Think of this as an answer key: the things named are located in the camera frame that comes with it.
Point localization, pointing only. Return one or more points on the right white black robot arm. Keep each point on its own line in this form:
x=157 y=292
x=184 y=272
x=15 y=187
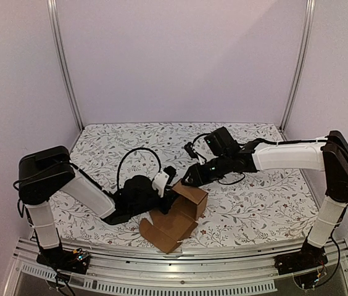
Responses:
x=328 y=154

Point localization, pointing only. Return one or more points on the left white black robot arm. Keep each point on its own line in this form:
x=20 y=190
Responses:
x=44 y=173

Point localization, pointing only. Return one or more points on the floral patterned table mat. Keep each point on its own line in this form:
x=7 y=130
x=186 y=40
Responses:
x=241 y=210

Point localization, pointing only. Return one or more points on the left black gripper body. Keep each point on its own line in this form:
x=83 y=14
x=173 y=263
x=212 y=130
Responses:
x=168 y=200

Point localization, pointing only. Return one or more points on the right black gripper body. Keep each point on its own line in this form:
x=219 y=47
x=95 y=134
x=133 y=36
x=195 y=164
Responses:
x=199 y=172

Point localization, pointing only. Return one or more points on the brown cardboard box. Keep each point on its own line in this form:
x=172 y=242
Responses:
x=167 y=231

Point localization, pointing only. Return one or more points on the right aluminium frame post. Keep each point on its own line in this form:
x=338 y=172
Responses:
x=300 y=63

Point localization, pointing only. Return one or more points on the front aluminium rail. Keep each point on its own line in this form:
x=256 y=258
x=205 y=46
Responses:
x=120 y=270

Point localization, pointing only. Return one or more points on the aluminium frame post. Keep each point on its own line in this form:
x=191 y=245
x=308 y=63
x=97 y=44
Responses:
x=63 y=65
x=300 y=63

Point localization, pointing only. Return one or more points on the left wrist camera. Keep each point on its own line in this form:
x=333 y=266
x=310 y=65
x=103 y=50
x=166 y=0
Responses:
x=162 y=179

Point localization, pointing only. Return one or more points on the left aluminium frame post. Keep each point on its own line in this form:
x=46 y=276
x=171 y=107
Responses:
x=63 y=65

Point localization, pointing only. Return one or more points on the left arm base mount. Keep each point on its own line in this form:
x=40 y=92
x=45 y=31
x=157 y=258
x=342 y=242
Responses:
x=75 y=261

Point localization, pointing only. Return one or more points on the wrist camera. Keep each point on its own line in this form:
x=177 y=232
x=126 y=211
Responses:
x=189 y=148
x=162 y=179

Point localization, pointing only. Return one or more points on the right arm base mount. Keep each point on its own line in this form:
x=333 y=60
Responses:
x=306 y=258

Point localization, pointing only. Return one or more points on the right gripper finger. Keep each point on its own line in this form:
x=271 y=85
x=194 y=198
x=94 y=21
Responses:
x=191 y=174
x=189 y=182

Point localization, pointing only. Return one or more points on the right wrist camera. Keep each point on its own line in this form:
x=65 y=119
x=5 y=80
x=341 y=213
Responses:
x=189 y=148

